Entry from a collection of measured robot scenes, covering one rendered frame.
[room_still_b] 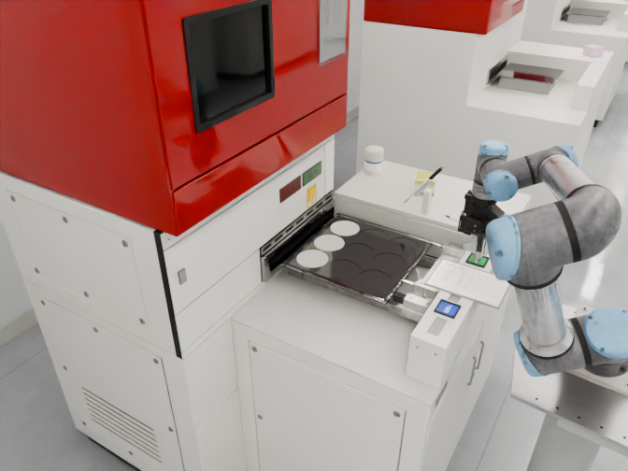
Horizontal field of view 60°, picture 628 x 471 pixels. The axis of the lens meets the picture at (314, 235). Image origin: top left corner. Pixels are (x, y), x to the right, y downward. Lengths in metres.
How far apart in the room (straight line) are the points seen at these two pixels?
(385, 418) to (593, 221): 0.78
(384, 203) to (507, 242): 0.95
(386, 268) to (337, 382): 0.39
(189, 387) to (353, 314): 0.51
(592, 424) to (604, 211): 0.62
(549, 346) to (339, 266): 0.67
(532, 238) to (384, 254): 0.81
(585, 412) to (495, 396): 1.13
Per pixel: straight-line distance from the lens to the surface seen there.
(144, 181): 1.27
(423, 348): 1.40
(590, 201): 1.08
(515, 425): 2.56
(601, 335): 1.40
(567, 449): 1.79
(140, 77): 1.15
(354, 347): 1.55
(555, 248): 1.04
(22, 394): 2.83
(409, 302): 1.58
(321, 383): 1.59
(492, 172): 1.42
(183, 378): 1.61
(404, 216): 1.90
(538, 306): 1.20
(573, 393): 1.57
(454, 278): 1.60
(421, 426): 1.51
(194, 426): 1.75
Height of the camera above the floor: 1.89
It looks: 32 degrees down
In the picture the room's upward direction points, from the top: straight up
